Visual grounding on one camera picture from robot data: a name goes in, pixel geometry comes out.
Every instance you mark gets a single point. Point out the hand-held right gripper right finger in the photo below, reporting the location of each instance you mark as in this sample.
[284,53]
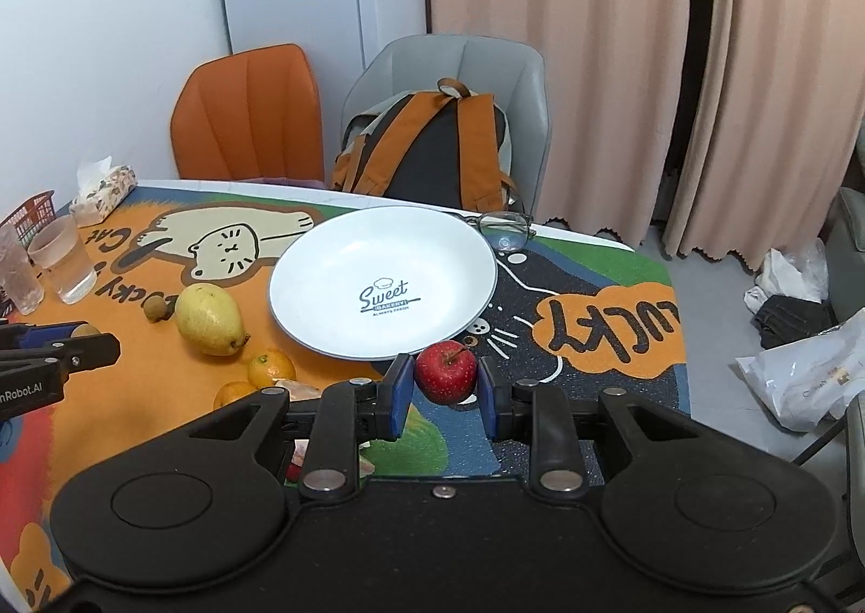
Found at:
[488,407]

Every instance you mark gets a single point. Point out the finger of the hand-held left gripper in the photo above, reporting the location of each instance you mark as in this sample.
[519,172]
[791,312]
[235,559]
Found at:
[84,353]
[44,334]

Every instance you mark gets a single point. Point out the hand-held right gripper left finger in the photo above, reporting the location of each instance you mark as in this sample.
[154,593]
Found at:
[396,398]

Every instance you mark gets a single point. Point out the red apple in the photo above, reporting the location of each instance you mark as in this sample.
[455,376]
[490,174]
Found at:
[442,376]

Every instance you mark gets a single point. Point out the brown longan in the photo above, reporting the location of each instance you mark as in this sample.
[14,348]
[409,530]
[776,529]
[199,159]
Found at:
[86,329]
[159,314]

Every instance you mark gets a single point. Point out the peeled pomelo segment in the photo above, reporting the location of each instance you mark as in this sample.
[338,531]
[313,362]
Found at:
[297,391]

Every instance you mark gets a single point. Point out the small red fruit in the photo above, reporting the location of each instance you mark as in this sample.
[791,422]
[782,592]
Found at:
[293,472]

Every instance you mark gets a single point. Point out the mandarin orange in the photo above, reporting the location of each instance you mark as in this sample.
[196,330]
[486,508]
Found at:
[232,397]
[271,370]

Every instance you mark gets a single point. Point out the white plate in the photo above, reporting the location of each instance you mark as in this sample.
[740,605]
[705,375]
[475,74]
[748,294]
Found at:
[351,261]

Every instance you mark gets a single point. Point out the clear textured glass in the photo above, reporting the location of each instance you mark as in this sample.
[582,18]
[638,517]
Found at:
[17,278]

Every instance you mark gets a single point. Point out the frosted glass cup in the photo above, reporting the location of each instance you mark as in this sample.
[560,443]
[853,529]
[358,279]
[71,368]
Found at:
[64,261]

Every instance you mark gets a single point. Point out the yellow pear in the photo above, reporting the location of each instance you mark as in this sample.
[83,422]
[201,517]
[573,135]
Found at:
[209,319]

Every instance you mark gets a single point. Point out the printed tissue pack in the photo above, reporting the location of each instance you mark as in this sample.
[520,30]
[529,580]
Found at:
[101,191]

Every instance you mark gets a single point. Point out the eyeglasses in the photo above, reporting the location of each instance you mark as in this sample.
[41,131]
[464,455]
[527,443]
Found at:
[503,229]

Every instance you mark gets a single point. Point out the orange and black backpack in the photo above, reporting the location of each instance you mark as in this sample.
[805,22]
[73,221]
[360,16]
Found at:
[432,147]

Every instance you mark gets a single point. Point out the orange chair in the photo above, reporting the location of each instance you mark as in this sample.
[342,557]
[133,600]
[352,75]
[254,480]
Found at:
[243,113]

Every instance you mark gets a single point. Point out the large white plastic bag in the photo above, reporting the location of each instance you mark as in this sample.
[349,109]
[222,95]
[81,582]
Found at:
[797,376]

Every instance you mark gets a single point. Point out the dark cloth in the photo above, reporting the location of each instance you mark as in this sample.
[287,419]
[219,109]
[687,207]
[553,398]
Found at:
[794,319]

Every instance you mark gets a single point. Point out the grey chair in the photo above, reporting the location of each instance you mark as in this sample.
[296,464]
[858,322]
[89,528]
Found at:
[520,86]

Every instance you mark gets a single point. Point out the crumpled white plastic bag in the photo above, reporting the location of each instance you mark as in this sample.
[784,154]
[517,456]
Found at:
[790,272]

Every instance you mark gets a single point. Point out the grey sofa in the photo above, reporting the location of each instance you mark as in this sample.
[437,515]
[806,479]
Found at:
[848,234]

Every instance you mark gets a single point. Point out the beige curtain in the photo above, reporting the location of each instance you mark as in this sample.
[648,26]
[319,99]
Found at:
[777,79]
[554,11]

